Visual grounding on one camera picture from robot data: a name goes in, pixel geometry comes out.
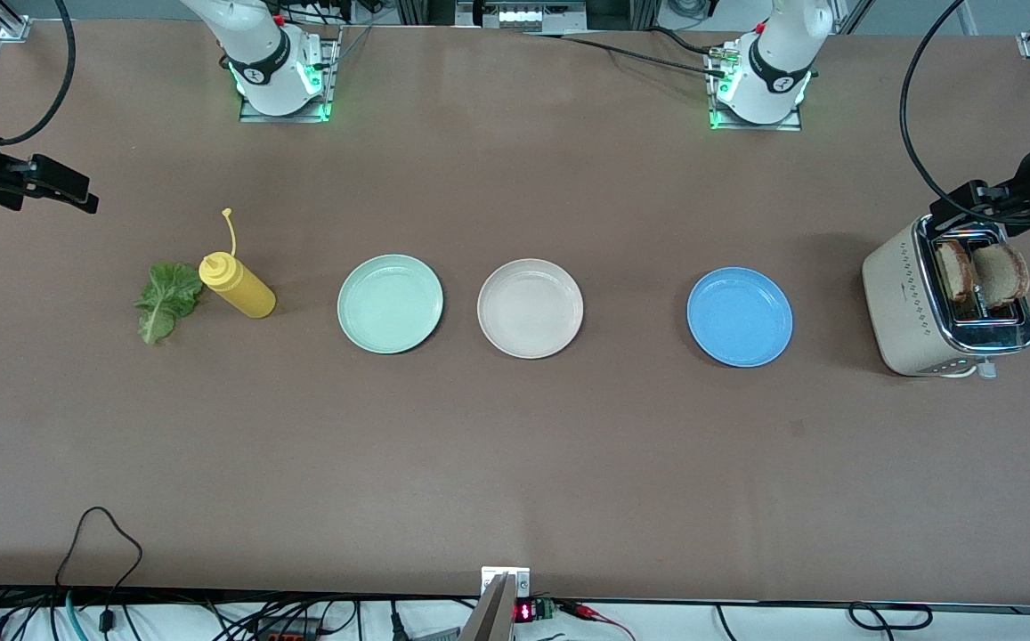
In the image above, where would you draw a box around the toasted bread slice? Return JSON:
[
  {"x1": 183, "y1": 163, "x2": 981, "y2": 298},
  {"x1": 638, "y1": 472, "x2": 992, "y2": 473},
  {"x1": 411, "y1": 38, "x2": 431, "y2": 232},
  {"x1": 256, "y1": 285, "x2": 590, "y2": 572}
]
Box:
[
  {"x1": 972, "y1": 242, "x2": 1030, "y2": 312},
  {"x1": 935, "y1": 239, "x2": 977, "y2": 304}
]

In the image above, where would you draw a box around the green lettuce leaf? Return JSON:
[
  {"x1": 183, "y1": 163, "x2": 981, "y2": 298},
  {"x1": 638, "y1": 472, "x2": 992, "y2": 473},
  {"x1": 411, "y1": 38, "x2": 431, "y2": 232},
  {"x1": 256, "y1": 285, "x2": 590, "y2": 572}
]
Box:
[{"x1": 134, "y1": 261, "x2": 206, "y2": 346}]

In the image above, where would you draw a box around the yellow squeeze bottle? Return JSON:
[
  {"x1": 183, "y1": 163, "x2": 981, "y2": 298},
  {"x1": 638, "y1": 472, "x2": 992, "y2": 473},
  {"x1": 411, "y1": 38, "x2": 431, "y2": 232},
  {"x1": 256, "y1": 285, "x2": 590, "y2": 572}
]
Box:
[{"x1": 198, "y1": 207, "x2": 278, "y2": 320}]

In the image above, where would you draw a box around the blue plate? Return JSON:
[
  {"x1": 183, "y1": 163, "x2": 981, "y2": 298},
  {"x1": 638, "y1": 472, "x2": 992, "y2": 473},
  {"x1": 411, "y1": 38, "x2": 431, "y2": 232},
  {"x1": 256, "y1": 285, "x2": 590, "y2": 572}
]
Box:
[{"x1": 686, "y1": 266, "x2": 794, "y2": 369}]

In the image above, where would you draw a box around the mint green plate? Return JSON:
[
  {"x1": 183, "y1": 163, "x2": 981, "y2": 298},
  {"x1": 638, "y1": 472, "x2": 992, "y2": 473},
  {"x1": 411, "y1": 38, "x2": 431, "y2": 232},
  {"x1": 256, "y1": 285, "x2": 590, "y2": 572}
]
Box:
[{"x1": 337, "y1": 254, "x2": 445, "y2": 355}]

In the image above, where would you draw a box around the beige plate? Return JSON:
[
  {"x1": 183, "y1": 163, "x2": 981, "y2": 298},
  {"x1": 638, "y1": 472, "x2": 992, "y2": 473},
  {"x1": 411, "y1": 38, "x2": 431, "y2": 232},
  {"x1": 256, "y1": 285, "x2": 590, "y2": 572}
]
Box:
[{"x1": 476, "y1": 258, "x2": 585, "y2": 361}]

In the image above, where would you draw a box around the cream and chrome toaster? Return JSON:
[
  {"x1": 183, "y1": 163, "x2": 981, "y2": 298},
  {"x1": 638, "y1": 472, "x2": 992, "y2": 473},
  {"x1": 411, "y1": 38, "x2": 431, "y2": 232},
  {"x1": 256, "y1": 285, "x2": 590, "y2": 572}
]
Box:
[{"x1": 861, "y1": 214, "x2": 1030, "y2": 380}]

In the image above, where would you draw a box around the lit control box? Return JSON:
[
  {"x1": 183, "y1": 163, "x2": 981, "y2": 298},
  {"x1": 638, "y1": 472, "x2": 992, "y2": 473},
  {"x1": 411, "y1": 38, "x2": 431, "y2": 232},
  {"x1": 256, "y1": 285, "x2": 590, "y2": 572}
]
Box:
[{"x1": 455, "y1": 0, "x2": 588, "y2": 34}]

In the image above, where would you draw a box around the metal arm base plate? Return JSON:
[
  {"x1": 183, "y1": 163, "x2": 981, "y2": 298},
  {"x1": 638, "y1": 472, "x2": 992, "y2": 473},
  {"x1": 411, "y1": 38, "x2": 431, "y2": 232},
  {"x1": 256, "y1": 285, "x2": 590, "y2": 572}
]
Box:
[
  {"x1": 239, "y1": 25, "x2": 343, "y2": 124},
  {"x1": 708, "y1": 45, "x2": 803, "y2": 132}
]

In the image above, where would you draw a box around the thin black cable loop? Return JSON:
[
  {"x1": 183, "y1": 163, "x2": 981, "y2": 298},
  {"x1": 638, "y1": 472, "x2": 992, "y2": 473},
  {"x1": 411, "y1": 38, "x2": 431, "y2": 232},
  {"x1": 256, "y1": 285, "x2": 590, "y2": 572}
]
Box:
[{"x1": 54, "y1": 507, "x2": 143, "y2": 624}]

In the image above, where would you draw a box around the black cable to arm base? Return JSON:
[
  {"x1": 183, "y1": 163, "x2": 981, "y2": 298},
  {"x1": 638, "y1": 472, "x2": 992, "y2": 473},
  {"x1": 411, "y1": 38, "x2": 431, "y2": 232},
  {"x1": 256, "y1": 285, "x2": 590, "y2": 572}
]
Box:
[{"x1": 523, "y1": 31, "x2": 734, "y2": 79}]

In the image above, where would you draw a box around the black coiled cable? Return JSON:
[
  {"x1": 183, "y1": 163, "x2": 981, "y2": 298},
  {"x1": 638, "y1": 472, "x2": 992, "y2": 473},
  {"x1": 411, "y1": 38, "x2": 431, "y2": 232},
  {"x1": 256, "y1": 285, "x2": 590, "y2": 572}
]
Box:
[{"x1": 848, "y1": 603, "x2": 934, "y2": 631}]

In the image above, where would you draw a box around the red clip lead wire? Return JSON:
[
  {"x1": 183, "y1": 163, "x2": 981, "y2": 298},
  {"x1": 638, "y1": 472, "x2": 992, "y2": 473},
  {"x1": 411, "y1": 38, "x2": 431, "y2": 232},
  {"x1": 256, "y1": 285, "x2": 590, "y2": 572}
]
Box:
[{"x1": 559, "y1": 601, "x2": 636, "y2": 640}]

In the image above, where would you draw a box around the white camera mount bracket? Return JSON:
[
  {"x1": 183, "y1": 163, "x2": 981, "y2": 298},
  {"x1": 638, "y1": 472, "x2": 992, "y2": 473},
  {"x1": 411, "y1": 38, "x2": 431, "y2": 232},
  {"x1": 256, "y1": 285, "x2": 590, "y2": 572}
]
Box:
[{"x1": 482, "y1": 567, "x2": 531, "y2": 597}]

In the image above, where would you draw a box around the grey metal camera bar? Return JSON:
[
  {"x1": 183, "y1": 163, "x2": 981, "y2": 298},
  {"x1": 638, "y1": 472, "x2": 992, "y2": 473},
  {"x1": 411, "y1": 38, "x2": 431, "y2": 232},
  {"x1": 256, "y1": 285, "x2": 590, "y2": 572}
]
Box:
[{"x1": 459, "y1": 572, "x2": 515, "y2": 641}]

